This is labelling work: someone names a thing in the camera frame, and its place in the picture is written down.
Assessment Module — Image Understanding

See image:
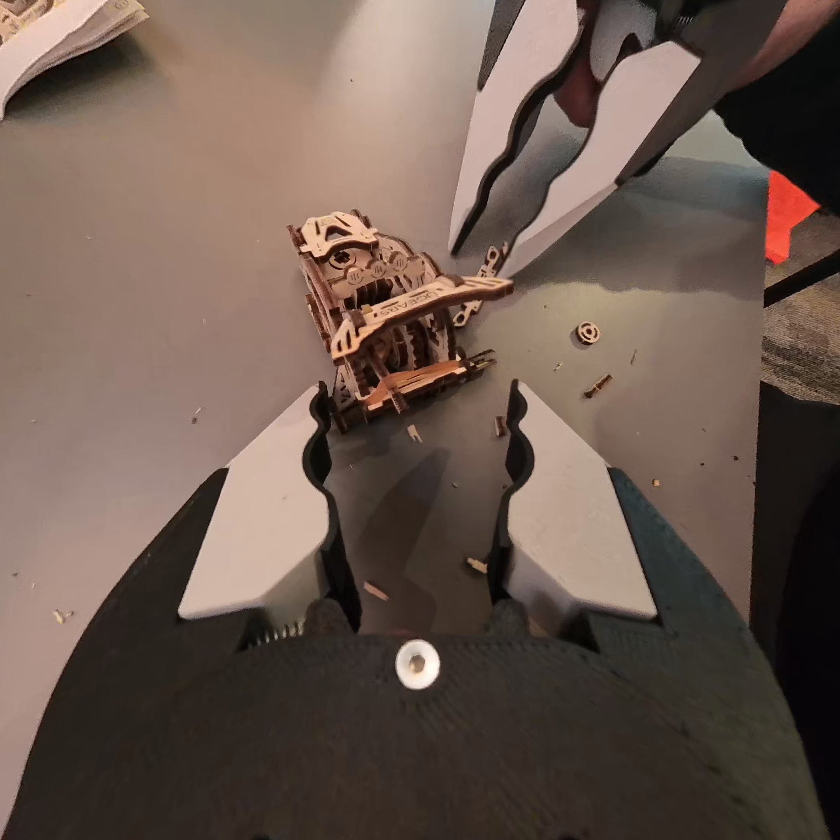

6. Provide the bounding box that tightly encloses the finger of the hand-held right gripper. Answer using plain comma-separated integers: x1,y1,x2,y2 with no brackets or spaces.
449,0,587,257
504,39,703,278

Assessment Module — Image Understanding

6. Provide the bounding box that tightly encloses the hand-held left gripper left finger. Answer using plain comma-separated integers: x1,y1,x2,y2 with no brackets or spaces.
177,382,363,634

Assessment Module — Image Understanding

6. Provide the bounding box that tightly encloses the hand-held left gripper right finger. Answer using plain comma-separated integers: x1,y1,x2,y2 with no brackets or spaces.
487,378,660,623

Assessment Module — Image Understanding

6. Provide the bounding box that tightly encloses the perforated wooden link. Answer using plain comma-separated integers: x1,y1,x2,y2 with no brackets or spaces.
451,241,511,330

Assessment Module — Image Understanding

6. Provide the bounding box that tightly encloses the wooden mechanical model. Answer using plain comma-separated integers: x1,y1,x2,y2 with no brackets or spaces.
287,210,515,434

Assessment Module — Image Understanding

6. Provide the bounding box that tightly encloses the person's right forearm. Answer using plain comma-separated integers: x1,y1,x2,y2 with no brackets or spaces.
712,36,840,217

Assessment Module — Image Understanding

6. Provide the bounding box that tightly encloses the person's right hand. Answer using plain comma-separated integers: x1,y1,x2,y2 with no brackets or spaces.
556,0,813,129

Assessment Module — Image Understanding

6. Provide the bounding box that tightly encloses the orange floor marker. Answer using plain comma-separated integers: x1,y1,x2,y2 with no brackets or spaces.
764,169,823,265

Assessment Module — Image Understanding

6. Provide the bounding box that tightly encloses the black metal bar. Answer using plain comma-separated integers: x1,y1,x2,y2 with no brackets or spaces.
763,252,840,307

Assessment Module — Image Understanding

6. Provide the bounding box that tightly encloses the open instruction booklet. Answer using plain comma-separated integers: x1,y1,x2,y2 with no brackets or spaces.
0,0,151,120

